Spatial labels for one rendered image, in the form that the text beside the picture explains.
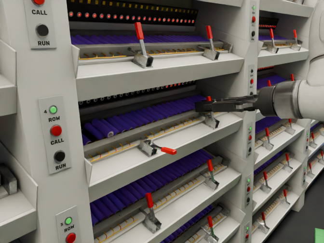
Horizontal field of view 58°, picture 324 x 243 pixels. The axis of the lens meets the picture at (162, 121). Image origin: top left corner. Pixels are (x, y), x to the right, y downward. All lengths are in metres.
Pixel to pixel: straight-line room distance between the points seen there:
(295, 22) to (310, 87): 0.98
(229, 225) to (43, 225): 0.74
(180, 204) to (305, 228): 1.01
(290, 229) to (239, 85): 0.94
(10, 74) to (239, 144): 0.77
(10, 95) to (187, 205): 0.56
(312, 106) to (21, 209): 0.58
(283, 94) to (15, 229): 0.59
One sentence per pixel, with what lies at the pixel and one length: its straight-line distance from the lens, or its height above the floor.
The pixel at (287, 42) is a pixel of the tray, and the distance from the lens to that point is 1.49.
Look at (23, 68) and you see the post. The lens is 0.47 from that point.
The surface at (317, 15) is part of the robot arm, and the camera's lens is 0.77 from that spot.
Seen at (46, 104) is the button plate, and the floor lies 0.84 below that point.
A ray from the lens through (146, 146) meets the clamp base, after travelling 0.66.
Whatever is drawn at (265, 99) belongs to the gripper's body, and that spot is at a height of 0.79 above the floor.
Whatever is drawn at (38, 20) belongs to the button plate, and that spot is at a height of 0.97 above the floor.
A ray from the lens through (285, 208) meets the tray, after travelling 1.67.
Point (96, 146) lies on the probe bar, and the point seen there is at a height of 0.73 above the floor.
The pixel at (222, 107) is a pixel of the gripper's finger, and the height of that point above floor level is 0.76.
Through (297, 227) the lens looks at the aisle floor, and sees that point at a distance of 1.73.
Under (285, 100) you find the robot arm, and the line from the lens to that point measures 0.72.
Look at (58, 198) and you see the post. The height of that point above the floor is 0.68.
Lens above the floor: 0.92
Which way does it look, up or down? 14 degrees down
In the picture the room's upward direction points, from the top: 3 degrees counter-clockwise
